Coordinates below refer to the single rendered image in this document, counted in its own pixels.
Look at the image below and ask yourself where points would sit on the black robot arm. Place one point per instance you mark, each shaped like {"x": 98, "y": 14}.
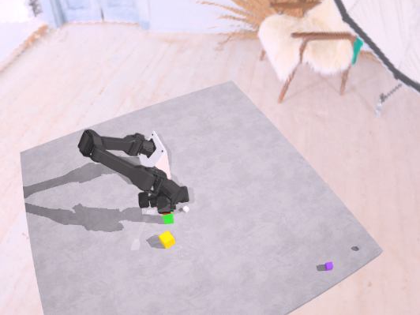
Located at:
{"x": 144, "y": 178}

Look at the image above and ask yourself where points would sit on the yellow block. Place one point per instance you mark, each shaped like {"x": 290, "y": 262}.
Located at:
{"x": 167, "y": 239}

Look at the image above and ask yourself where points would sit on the small purple cube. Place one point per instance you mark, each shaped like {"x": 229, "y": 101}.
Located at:
{"x": 328, "y": 266}

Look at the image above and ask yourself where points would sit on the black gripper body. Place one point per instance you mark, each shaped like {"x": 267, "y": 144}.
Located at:
{"x": 144, "y": 198}

